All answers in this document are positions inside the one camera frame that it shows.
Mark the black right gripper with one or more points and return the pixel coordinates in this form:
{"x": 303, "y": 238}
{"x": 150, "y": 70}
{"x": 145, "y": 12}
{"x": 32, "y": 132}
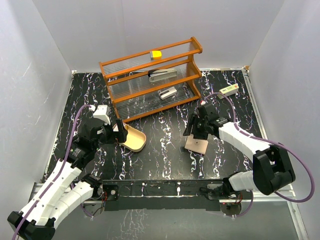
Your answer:
{"x": 193, "y": 119}

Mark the orange wooden shelf rack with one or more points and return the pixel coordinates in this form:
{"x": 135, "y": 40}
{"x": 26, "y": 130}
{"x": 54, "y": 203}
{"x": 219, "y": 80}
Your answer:
{"x": 134, "y": 97}

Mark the yellow grey tape dispenser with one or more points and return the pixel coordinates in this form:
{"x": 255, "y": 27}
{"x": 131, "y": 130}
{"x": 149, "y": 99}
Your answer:
{"x": 155, "y": 55}

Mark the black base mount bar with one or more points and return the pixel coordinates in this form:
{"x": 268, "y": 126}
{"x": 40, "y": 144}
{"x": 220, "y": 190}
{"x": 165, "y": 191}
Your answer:
{"x": 162, "y": 195}

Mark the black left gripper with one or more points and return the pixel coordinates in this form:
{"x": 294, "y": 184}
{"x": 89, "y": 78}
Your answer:
{"x": 119, "y": 136}

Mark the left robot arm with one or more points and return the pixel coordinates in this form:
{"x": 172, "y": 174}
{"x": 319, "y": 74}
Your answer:
{"x": 39, "y": 219}

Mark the pink leather card holder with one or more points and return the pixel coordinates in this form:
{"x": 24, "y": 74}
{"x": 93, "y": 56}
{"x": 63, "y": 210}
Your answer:
{"x": 196, "y": 145}

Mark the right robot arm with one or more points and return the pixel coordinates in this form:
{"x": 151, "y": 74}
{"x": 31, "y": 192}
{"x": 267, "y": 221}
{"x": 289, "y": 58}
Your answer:
{"x": 271, "y": 165}

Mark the small white stapler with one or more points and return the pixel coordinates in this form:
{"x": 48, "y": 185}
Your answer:
{"x": 167, "y": 93}

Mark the beige card box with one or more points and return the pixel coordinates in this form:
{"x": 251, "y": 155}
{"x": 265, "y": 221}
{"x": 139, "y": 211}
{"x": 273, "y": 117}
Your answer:
{"x": 135, "y": 141}

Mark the large grey black stapler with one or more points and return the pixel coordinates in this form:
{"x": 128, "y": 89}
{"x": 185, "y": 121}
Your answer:
{"x": 161, "y": 74}

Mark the white staples box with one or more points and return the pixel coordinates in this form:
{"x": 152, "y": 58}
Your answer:
{"x": 229, "y": 90}

